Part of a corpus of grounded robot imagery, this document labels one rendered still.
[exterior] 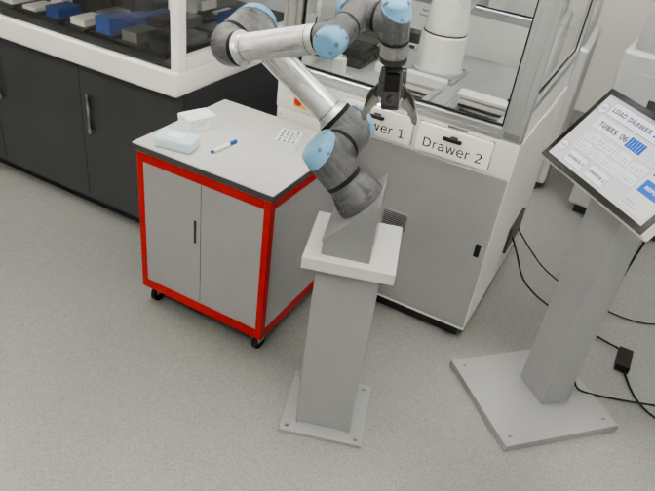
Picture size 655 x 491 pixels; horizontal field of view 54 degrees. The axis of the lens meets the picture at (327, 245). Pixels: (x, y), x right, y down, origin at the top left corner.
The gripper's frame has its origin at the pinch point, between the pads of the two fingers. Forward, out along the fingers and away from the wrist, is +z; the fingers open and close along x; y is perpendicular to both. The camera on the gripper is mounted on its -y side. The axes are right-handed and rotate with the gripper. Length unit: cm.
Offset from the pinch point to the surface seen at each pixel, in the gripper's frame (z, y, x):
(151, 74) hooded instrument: 36, 66, 105
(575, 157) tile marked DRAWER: 28, 31, -59
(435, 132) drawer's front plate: 40, 52, -13
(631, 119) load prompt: 15, 37, -73
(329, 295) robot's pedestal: 49, -25, 12
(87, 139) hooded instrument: 83, 76, 153
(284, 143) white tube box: 43, 40, 43
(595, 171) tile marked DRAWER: 26, 22, -64
